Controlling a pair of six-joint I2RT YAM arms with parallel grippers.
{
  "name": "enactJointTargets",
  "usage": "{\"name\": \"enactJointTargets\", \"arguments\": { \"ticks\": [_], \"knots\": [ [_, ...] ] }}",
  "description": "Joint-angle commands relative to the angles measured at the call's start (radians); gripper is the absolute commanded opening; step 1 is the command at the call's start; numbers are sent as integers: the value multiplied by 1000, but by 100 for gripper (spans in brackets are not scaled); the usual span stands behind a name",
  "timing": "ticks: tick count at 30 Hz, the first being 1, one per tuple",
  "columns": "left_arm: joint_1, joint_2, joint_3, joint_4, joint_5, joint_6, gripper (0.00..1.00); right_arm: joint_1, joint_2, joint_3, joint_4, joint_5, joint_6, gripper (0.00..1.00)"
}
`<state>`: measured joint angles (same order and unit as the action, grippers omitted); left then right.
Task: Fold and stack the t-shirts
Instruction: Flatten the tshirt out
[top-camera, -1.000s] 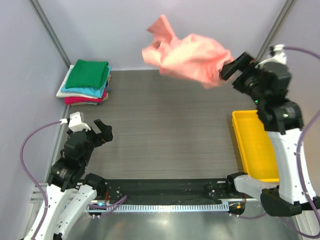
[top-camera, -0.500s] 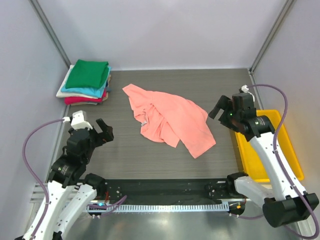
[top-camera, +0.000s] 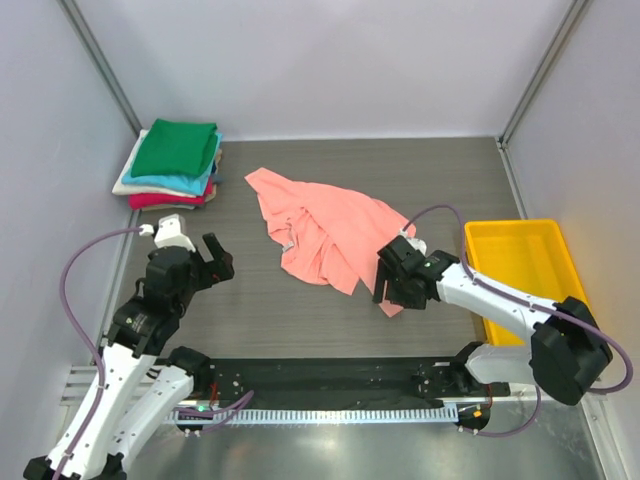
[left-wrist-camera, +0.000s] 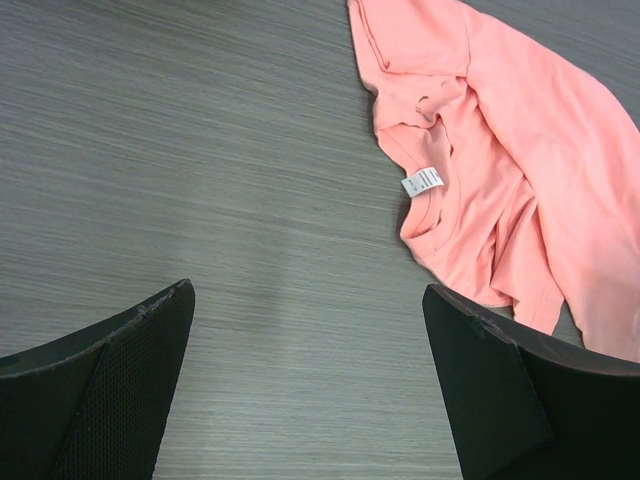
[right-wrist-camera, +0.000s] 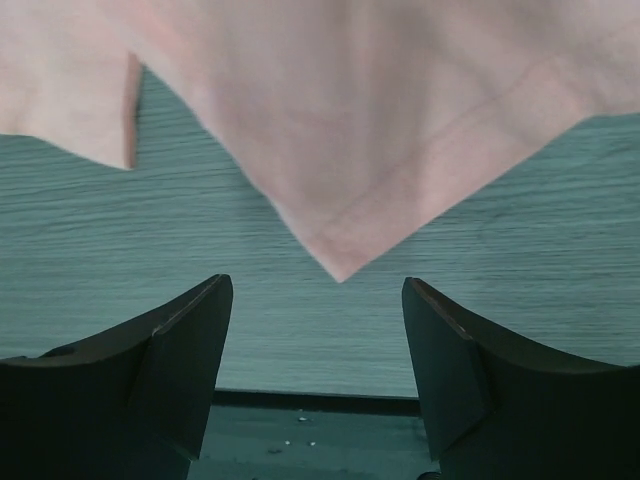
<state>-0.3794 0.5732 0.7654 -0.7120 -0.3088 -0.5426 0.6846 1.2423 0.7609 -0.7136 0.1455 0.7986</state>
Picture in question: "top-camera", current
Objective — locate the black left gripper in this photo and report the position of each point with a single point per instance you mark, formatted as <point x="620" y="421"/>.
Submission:
<point x="222" y="267"/>

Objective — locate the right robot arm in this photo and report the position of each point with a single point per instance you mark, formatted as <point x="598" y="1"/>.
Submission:
<point x="562" y="350"/>

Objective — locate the red folded t shirt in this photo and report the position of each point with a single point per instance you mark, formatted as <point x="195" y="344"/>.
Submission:
<point x="146" y="200"/>

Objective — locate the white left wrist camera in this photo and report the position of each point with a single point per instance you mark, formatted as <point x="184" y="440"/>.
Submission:
<point x="169" y="231"/>

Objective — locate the slotted cable duct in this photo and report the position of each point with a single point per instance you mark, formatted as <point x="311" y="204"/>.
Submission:
<point x="260" y="417"/>

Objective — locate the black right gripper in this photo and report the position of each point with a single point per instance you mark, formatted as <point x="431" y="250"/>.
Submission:
<point x="409" y="301"/>

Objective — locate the yellow plastic bin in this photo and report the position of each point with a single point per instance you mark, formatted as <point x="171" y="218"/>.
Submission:
<point x="528" y="255"/>

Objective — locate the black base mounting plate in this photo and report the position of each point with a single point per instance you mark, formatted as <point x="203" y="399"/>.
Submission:
<point x="336" y="384"/>

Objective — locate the aluminium frame post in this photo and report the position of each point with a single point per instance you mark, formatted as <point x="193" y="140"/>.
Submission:
<point x="89" y="42"/>
<point x="560" y="39"/>

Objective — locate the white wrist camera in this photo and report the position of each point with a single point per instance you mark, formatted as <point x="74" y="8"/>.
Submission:
<point x="169" y="231"/>
<point x="416" y="243"/>

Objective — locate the grey folded t shirt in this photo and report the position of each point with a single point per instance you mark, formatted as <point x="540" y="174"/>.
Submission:
<point x="194" y="183"/>

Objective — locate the white folded t shirt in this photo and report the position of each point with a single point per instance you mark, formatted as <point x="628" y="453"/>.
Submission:
<point x="126" y="185"/>

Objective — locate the beige folded t shirt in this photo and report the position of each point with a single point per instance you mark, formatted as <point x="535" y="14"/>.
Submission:
<point x="210" y="188"/>

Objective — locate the cyan folded t shirt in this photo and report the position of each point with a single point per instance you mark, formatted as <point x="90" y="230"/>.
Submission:
<point x="208" y="168"/>

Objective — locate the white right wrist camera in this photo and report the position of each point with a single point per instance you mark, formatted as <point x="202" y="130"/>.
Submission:
<point x="416" y="243"/>

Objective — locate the right aluminium frame post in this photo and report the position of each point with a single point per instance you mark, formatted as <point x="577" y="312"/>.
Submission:
<point x="560" y="39"/>

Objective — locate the left aluminium frame post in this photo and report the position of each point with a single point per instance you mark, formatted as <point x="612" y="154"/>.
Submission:
<point x="89" y="42"/>

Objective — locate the green folded t shirt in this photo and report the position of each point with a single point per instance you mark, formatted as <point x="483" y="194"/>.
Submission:
<point x="175" y="148"/>

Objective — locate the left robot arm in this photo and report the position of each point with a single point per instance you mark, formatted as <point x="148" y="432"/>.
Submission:
<point x="111" y="427"/>

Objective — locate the salmon pink t shirt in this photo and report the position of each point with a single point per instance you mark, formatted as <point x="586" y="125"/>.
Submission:
<point x="329" y="235"/>

